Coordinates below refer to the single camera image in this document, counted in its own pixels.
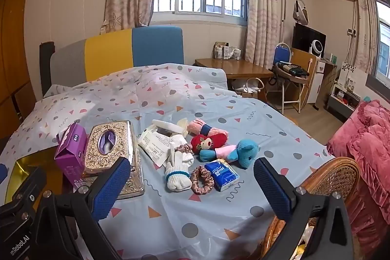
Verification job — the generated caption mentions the side window curtain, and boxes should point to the side window curtain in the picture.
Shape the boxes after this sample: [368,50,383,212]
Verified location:
[350,0,379,75]

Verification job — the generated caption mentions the black upright panel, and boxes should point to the black upright panel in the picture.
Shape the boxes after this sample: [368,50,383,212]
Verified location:
[39,41,56,96]

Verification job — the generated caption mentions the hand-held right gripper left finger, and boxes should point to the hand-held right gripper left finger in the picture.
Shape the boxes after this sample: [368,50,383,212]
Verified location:
[29,156,131,260]

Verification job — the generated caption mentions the gold tin box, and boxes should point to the gold tin box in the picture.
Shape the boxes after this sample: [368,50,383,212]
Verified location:
[5,153,63,206]

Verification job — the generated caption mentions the grey yellow blue headboard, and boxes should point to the grey yellow blue headboard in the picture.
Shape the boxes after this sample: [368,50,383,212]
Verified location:
[49,25,185,87]

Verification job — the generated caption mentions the purple cardboard box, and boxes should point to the purple cardboard box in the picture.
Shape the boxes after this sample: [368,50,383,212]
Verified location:
[54,122,89,185]

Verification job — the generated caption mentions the leaf print white box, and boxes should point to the leaf print white box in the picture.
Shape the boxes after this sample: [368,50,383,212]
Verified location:
[338,61,370,94]

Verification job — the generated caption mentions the side window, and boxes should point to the side window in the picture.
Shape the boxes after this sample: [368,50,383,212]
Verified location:
[367,0,390,93]

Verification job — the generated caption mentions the pink ruffled blanket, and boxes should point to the pink ruffled blanket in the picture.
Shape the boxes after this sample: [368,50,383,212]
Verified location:
[327,99,390,260]

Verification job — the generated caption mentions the blue plush bear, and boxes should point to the blue plush bear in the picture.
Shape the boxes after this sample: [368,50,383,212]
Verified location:
[199,139,260,170]

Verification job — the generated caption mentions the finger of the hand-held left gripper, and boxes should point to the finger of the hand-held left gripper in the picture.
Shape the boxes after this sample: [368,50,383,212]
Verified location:
[0,167,46,228]

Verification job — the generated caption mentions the white round fan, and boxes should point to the white round fan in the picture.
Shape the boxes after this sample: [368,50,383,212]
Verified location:
[307,40,324,58]

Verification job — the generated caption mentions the low grey shelf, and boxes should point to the low grey shelf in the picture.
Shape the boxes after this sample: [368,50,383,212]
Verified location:
[327,83,364,121]

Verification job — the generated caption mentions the ornate metallic tissue box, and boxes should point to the ornate metallic tissue box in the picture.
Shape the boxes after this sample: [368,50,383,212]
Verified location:
[82,120,146,200]

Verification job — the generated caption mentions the white plastic package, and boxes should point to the white plastic package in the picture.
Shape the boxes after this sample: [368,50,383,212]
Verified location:
[138,125,178,167]

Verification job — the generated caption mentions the hanging grey bag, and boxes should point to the hanging grey bag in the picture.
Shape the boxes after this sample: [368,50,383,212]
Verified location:
[293,0,309,25]

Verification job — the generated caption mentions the white hook pole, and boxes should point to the white hook pole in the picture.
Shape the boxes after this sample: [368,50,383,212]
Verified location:
[283,0,301,46]

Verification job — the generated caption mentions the black television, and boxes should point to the black television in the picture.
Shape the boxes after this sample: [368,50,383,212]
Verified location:
[292,23,327,59]

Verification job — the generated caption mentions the rattan chair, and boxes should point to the rattan chair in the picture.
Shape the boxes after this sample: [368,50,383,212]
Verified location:
[261,156,361,260]

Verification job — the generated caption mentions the pink sock with blue band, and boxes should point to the pink sock with blue band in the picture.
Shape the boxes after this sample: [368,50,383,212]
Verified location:
[187,118,230,145]

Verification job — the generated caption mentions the round folding table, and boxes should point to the round folding table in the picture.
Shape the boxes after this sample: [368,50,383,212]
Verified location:
[274,61,311,114]

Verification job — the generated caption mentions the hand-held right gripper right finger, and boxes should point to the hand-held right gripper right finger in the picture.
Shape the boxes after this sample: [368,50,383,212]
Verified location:
[253,157,355,260]

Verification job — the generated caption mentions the beige patterned curtain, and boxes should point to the beige patterned curtain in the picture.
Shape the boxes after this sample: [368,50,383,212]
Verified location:
[244,0,285,69]

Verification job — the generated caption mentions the small boxes group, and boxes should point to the small boxes group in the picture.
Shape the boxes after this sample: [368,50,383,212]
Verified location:
[214,41,243,60]

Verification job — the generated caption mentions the white rectangular sponge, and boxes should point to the white rectangular sponge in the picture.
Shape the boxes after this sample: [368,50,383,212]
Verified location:
[152,119,183,134]

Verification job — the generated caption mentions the white cabinet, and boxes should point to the white cabinet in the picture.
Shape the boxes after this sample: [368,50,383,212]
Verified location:
[307,59,327,106]

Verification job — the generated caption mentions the white tote bag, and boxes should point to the white tote bag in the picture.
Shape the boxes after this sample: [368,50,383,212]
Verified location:
[234,77,263,95]

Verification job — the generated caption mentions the wooden board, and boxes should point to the wooden board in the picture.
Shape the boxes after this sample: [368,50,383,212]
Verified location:
[289,48,317,106]

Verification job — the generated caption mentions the red reindeer sock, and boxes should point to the red reindeer sock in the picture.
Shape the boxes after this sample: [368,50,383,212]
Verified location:
[191,134,220,154]

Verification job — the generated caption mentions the wooden table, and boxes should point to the wooden table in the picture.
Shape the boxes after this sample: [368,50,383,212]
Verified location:
[194,58,275,81]

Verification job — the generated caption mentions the patterned plastic tablecloth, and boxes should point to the patterned plastic tablecloth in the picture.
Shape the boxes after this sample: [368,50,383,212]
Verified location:
[0,63,336,260]

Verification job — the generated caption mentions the blue tissue pack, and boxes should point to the blue tissue pack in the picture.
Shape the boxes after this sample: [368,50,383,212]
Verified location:
[204,159,240,193]

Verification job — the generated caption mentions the blue folding chair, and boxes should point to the blue folding chair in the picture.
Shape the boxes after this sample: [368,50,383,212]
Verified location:
[272,43,292,66]

